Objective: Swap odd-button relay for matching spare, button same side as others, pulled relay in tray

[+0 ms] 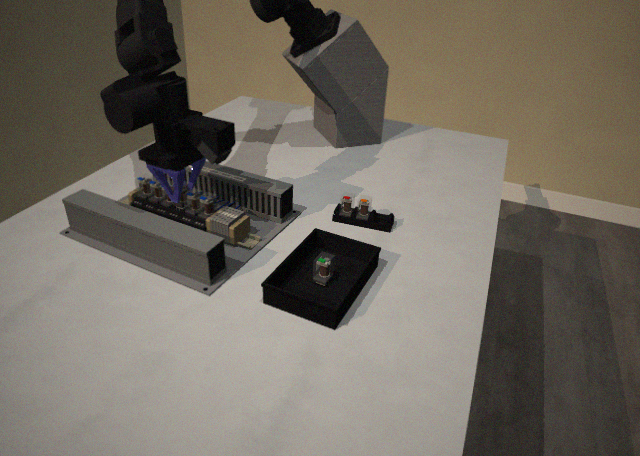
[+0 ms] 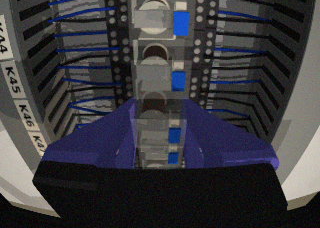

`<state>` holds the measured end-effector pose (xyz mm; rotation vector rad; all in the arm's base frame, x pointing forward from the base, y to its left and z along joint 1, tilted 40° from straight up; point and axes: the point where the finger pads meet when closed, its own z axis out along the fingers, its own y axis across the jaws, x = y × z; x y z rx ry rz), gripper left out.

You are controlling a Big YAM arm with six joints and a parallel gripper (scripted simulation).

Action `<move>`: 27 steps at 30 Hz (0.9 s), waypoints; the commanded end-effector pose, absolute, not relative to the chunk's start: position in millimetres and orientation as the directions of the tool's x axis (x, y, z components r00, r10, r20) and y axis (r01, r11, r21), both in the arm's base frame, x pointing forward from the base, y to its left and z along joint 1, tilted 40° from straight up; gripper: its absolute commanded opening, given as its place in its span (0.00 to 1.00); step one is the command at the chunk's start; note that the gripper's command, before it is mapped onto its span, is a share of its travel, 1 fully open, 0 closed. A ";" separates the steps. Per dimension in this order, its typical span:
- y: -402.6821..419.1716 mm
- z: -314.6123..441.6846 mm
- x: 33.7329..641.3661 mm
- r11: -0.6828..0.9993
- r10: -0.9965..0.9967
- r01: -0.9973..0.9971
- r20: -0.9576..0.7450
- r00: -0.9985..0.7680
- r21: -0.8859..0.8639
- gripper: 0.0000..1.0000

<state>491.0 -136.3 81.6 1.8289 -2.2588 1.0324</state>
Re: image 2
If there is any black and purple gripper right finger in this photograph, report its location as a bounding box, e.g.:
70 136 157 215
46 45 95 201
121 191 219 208
183 99 279 172

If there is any grey flat mounting plate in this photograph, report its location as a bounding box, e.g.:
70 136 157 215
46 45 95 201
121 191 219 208
58 0 266 125

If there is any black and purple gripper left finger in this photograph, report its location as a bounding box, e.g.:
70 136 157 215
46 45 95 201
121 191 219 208
40 97 136 169

